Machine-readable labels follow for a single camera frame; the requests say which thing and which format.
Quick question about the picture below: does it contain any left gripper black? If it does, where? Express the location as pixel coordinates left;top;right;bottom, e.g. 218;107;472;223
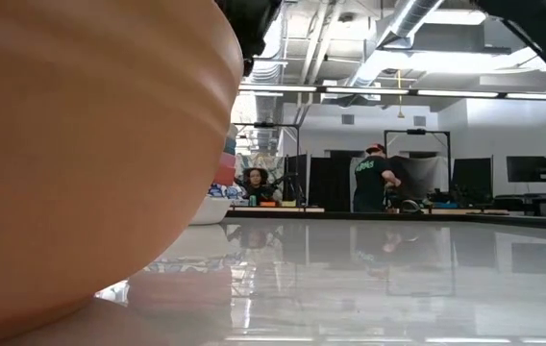
214;0;284;78

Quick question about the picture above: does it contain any red bowl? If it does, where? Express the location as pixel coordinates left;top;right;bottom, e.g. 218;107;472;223
211;164;237;188

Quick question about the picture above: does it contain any orange bowl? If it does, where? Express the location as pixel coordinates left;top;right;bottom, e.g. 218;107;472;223
0;0;245;346

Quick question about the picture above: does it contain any ceiling strip light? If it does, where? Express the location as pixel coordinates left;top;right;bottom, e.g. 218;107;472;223
416;89;500;99
325;86;410;95
506;92;546;102
238;85;318;93

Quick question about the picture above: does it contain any seated person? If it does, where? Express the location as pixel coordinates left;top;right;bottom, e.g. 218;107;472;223
241;166;277;203

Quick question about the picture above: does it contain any black partition panel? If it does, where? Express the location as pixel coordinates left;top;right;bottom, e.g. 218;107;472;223
285;153;352;212

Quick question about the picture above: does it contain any standing person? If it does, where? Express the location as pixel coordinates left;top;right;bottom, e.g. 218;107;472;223
352;142;403;213

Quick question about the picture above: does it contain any grey cloth backdrop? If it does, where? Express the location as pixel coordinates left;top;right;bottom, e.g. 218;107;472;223
387;154;450;201

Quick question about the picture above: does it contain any black screen panel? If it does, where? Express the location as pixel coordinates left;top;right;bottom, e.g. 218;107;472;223
450;156;494;206

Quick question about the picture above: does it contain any black computer monitor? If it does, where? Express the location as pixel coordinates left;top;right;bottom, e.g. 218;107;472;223
506;155;546;184

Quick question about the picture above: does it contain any black rig frame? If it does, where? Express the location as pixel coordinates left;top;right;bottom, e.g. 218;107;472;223
383;128;452;203
234;122;302;208

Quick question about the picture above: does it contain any yellow hanging cord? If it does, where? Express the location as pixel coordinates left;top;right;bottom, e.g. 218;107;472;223
396;69;407;120

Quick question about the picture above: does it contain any silver ventilation duct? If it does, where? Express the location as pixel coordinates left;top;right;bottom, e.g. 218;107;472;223
349;0;447;87

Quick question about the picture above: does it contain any black aluminium table frame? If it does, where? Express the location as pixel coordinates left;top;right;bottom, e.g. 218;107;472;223
224;207;546;231

